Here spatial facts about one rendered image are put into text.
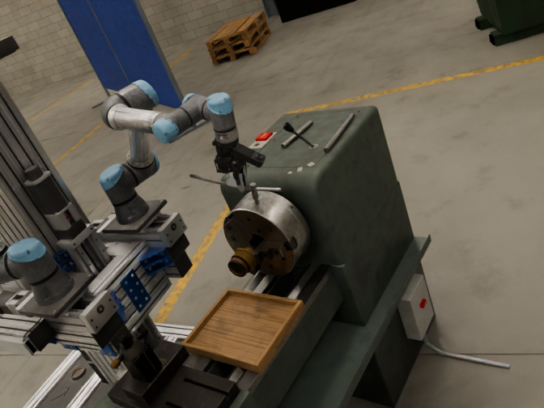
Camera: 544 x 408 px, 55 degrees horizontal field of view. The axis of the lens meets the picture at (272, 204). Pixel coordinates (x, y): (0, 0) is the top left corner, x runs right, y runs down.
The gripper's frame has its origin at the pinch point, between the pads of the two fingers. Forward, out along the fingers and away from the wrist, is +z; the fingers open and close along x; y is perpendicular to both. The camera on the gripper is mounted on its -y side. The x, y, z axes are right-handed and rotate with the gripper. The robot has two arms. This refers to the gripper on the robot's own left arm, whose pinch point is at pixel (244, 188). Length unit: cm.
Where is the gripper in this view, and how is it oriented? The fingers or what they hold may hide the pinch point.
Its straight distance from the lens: 185.1
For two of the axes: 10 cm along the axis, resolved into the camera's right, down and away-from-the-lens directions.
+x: -2.7, 6.2, -7.4
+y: -9.5, -0.6, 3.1
